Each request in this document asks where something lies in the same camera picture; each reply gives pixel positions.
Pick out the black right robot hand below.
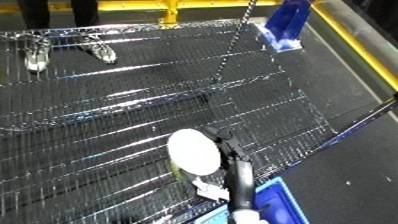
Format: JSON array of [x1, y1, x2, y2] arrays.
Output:
[[190, 126, 258, 211]]

